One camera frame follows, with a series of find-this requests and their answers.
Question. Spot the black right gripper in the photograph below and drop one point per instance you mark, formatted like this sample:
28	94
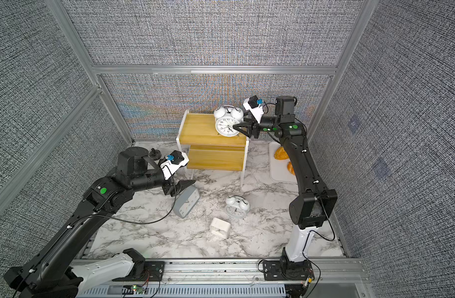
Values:
253	132

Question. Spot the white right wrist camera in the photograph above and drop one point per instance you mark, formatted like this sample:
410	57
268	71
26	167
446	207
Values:
255	106

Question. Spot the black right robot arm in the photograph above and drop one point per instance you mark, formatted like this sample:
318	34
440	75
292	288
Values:
315	201

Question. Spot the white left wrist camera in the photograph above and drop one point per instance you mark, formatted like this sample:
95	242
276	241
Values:
172	163

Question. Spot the glazed ring pastry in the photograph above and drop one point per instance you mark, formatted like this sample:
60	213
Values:
290	168

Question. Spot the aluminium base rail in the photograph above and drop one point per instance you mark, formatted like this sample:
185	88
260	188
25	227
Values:
240	278

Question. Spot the grey rectangular digital clock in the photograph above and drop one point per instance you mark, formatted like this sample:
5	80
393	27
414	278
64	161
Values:
186	201

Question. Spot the white twin-bell alarm clock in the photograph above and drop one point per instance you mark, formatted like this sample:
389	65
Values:
226	117

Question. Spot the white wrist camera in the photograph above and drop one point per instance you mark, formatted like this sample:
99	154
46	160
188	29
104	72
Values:
255	106
172	163

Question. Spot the white cutting board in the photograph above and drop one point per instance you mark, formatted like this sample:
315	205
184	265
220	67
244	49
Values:
279	168

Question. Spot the white cube digital clock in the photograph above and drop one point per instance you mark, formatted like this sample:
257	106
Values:
220	228

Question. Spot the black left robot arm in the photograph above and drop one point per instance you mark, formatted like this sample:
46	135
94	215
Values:
50	275

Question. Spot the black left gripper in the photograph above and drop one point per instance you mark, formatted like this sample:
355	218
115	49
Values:
171	187

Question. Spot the glass jar black lid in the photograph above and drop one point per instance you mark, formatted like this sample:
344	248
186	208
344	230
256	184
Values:
155	154

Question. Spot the yellow wooden two-tier shelf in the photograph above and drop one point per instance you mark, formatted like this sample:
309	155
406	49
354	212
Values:
207	149

